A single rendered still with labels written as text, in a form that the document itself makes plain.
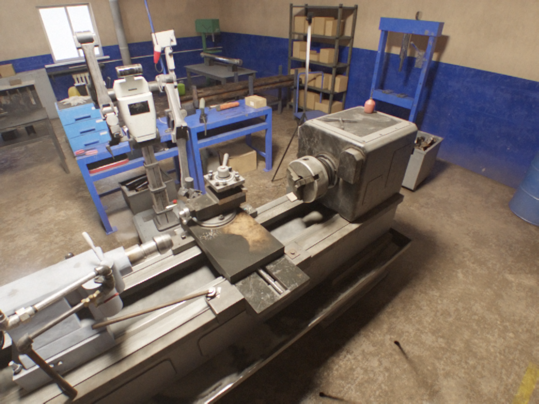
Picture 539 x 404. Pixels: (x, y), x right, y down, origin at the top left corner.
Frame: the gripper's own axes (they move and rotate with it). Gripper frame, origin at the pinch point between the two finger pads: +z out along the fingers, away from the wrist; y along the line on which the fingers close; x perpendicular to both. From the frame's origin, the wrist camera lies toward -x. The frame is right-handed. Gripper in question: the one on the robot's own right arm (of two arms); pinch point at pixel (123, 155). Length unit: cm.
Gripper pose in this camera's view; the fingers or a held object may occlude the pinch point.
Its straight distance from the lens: 170.4
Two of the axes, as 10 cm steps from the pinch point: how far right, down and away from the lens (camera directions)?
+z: 2.8, 9.4, 1.7
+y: 8.2, -3.3, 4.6
